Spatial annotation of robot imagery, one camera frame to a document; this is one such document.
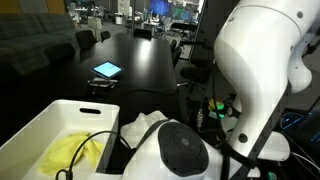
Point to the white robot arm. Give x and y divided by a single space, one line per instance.
258 50

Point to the white plastic bucket bin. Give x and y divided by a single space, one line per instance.
21 155

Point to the lit tablet on table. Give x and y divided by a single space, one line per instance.
107 70

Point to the plaid green sofa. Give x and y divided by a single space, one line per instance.
25 36

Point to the yellow towel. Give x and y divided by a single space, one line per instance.
60 153

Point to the white towel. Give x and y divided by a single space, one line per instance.
134 131

